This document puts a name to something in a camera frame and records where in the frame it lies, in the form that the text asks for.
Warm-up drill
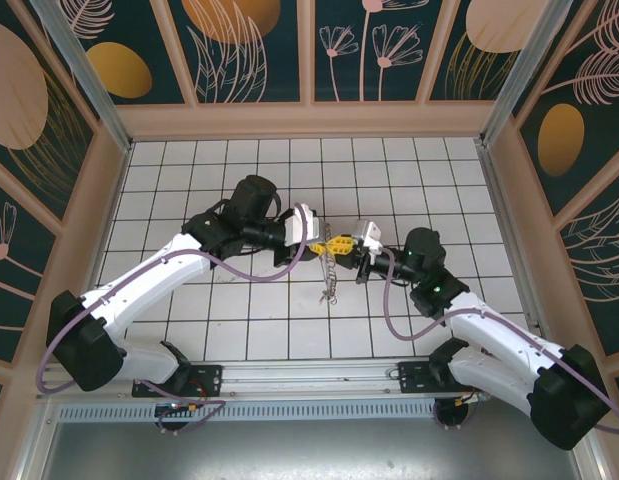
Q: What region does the silver keyring chain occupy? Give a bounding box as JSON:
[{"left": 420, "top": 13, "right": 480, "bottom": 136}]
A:
[{"left": 316, "top": 222, "right": 340, "bottom": 307}]

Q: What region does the grey metal sheet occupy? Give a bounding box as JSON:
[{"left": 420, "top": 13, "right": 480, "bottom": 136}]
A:
[{"left": 38, "top": 418, "right": 583, "bottom": 480}]

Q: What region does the yellow connector with circuit board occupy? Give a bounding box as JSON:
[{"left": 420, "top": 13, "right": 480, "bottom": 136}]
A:
[{"left": 153, "top": 399, "right": 203, "bottom": 417}]

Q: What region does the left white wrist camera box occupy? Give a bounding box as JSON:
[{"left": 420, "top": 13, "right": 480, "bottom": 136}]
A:
[{"left": 281, "top": 204, "right": 323, "bottom": 249}]

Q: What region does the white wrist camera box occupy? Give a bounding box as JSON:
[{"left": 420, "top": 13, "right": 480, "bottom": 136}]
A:
[
  {"left": 281, "top": 204, "right": 323, "bottom": 249},
  {"left": 352, "top": 218, "right": 384, "bottom": 254}
]

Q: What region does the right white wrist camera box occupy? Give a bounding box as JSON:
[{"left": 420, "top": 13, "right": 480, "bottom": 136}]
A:
[{"left": 352, "top": 218, "right": 384, "bottom": 254}]

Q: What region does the aluminium side rail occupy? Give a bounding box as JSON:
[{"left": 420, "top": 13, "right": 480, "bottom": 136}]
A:
[{"left": 476, "top": 142, "right": 558, "bottom": 356}]

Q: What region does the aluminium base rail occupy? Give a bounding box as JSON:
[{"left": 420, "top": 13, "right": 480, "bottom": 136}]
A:
[{"left": 36, "top": 353, "right": 588, "bottom": 405}]

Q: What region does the yellow connector with red wires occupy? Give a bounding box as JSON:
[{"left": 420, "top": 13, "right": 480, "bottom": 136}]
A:
[{"left": 453, "top": 388, "right": 492, "bottom": 407}]

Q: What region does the slotted grey cable duct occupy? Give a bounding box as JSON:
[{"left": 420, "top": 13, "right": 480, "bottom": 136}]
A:
[{"left": 56, "top": 402, "right": 565, "bottom": 422}]

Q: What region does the aluminium corner post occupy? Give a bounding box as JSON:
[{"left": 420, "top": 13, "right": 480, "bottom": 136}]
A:
[
  {"left": 478, "top": 0, "right": 575, "bottom": 147},
  {"left": 28, "top": 0, "right": 136, "bottom": 154}
]

